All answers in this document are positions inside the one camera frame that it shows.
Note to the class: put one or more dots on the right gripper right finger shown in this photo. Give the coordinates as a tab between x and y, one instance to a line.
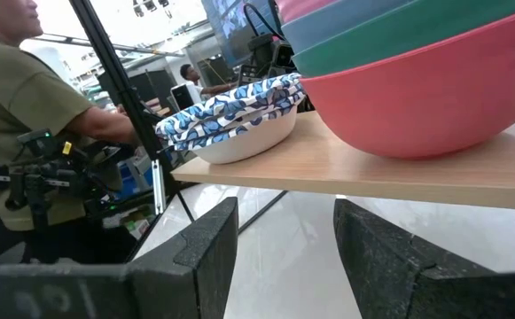
385	274

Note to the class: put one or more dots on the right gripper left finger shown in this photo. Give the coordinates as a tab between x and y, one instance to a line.
195	274

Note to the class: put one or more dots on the blue white patterned bowl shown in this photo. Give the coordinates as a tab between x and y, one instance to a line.
248	144
239	94
244	107
221	126

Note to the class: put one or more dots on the coral red plastic bowl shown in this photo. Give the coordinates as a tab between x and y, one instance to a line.
416	111

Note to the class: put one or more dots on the green plastic bowl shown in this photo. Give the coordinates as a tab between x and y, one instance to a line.
372	49

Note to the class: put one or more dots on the blue plastic bowl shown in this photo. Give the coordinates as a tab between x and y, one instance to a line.
328	22

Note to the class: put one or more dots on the dark pink plastic bowl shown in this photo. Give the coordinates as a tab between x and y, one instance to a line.
297	8

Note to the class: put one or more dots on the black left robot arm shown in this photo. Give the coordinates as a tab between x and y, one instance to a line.
102	153

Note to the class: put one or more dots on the blue storage crate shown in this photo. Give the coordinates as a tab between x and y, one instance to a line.
128	181

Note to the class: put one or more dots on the person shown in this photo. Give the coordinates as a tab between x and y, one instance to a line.
190	73
17	88

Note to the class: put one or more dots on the black cabinet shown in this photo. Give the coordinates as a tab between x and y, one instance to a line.
150	86

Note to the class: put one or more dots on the white framed monitor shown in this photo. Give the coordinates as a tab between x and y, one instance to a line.
181	95

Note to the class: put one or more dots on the large display screen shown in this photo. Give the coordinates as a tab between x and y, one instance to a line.
228	26

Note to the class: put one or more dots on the grey metal bracket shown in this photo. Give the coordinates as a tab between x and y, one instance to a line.
158	186

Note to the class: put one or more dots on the wooden shelf with black frame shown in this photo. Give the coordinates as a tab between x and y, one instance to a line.
328	168

